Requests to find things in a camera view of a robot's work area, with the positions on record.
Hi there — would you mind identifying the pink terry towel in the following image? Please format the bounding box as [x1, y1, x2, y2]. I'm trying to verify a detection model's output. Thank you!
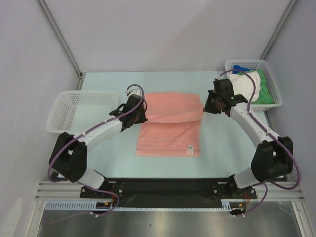
[136, 92, 204, 157]

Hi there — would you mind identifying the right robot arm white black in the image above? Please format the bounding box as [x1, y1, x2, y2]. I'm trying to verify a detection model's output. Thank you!
[204, 79, 294, 198]

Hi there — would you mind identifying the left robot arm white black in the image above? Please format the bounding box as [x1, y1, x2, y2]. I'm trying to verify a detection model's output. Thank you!
[47, 94, 147, 198]

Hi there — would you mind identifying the white basket with towels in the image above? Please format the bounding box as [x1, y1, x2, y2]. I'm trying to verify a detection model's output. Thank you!
[224, 59, 282, 111]

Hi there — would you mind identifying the white towel in basket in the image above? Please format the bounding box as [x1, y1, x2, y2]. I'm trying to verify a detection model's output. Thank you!
[228, 71, 261, 103]

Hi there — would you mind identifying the blue towel in basket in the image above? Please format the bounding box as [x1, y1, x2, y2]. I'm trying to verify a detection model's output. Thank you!
[232, 65, 249, 74]

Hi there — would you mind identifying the green towel in basket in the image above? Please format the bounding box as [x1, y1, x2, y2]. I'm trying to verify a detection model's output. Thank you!
[238, 70, 273, 105]

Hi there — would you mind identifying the empty white plastic basket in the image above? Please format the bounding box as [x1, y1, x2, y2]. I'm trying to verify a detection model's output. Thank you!
[46, 90, 119, 134]

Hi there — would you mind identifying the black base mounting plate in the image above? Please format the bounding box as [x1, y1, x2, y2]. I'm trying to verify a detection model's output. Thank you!
[80, 178, 257, 209]

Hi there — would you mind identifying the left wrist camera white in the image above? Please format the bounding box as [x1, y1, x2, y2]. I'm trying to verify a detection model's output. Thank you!
[126, 89, 142, 97]

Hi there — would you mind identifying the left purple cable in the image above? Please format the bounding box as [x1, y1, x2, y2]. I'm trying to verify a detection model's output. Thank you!
[47, 84, 145, 224]

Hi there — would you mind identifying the purple cable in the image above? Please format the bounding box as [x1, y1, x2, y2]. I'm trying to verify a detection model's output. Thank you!
[47, 84, 145, 224]
[218, 69, 302, 218]

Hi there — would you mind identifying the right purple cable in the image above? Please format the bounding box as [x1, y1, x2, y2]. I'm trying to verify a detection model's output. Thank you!
[218, 69, 302, 218]

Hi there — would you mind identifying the white slotted cable duct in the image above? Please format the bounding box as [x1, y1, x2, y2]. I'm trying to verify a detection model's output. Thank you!
[45, 201, 237, 212]

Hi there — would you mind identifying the right aluminium corner post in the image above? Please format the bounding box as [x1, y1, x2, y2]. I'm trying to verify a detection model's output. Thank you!
[260, 0, 300, 60]

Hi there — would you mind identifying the aluminium corner post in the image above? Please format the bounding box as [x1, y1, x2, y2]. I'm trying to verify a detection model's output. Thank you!
[35, 0, 82, 78]
[260, 0, 300, 60]

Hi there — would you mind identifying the left aluminium corner post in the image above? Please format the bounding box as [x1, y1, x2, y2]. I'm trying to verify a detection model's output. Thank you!
[35, 0, 82, 78]

